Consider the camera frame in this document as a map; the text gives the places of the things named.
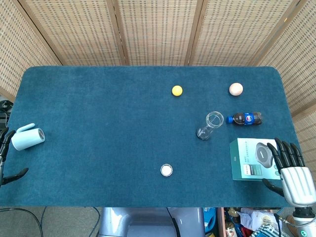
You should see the black and silver right hand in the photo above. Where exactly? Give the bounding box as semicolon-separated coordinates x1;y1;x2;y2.
262;137;315;207

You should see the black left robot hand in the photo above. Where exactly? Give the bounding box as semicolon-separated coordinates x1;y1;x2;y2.
0;127;29;186

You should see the white round lid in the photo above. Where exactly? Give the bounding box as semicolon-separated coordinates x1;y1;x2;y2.
159;163;173;177

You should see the clear glass jar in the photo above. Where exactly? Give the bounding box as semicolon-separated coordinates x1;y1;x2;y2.
196;111;225;141

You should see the light blue lint roller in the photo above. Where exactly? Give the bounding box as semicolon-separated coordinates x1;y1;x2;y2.
11;122;46;152

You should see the green product box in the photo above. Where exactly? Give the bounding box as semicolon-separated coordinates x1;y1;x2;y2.
229;137;282;181

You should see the white plastic bag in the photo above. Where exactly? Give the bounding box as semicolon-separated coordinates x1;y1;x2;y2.
239;207;281;232

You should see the small Pepsi cola bottle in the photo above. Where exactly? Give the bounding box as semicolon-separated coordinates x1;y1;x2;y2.
226;112;264;126

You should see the blue plastic container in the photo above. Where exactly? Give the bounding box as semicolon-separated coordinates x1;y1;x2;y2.
203;207;218;233

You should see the blue table cloth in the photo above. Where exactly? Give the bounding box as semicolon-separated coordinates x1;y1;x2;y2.
0;65;305;208

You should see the beige egg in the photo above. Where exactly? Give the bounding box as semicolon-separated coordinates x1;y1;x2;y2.
229;82;244;96

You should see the yellow ball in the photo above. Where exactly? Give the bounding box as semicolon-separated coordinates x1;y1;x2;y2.
171;85;184;97

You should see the grey robot torso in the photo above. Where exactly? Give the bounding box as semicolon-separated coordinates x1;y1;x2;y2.
98;207;206;237

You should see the woven wicker folding screen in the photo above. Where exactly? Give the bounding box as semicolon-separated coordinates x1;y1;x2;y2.
0;0;316;158

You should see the dark equipment with cables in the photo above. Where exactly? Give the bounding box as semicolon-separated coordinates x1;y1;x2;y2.
0;99;13;129

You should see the black cable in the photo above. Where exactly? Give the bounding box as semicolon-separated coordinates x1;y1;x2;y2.
0;208;42;237

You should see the blue cable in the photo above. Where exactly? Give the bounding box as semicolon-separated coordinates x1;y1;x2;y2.
39;207;48;224

